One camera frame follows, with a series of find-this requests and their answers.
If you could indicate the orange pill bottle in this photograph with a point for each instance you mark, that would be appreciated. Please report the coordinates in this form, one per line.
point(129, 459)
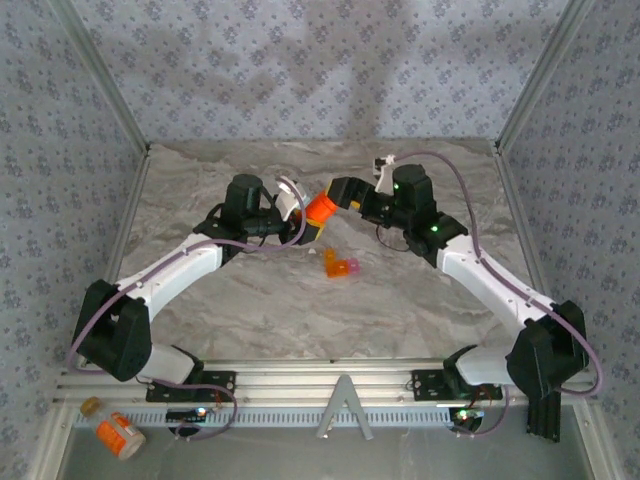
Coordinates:
point(316, 214)

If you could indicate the orange bottle cap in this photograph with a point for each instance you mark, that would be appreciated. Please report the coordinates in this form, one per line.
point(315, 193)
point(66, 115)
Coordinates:
point(330, 204)

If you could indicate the orange translucent pill box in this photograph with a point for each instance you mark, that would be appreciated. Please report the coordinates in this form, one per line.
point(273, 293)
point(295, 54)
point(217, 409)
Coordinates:
point(336, 269)

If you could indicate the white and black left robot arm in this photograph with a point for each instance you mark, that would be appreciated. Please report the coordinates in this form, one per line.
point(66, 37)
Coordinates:
point(170, 272)

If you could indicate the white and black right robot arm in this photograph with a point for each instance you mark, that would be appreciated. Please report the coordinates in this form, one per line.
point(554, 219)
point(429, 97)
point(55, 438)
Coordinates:
point(480, 275)

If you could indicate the small circuit board with LED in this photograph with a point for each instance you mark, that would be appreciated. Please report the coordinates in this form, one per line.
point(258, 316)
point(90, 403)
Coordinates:
point(467, 416)
point(185, 415)

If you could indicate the grey metal shelf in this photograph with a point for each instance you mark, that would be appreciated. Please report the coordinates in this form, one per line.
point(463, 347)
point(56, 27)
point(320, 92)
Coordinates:
point(300, 460)

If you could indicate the black extrusion piece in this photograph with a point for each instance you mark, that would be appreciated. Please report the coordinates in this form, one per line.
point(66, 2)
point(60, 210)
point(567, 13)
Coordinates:
point(542, 420)

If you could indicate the clear bottle with orange label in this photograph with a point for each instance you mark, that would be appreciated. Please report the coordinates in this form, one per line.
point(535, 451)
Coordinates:
point(115, 435)

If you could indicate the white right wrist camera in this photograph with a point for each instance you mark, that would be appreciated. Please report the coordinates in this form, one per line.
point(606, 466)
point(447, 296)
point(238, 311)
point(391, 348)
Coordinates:
point(384, 177)

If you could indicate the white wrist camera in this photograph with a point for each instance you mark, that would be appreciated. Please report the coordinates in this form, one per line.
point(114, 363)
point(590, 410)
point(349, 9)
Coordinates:
point(384, 177)
point(287, 200)

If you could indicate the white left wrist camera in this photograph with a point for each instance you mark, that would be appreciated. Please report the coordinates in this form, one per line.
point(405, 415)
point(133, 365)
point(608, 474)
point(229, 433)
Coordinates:
point(287, 200)

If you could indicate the aluminium table side rail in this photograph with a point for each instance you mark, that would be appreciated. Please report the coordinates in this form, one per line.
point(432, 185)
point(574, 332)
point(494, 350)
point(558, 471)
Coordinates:
point(515, 200)
point(132, 205)

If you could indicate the aluminium front rail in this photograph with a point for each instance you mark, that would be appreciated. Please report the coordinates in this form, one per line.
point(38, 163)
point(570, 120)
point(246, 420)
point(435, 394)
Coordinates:
point(300, 385)

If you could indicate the grey A-shaped bracket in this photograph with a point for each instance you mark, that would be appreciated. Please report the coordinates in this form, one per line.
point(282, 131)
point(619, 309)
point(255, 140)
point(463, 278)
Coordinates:
point(345, 387)

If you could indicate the aluminium corner post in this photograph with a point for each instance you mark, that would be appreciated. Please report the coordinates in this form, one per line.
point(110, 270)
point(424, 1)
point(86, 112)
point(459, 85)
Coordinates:
point(540, 75)
point(107, 82)

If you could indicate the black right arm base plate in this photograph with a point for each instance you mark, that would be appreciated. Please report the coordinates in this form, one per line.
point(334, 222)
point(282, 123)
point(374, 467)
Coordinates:
point(425, 387)

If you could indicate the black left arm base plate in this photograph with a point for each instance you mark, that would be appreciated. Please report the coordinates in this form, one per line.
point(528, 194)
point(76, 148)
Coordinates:
point(165, 390)

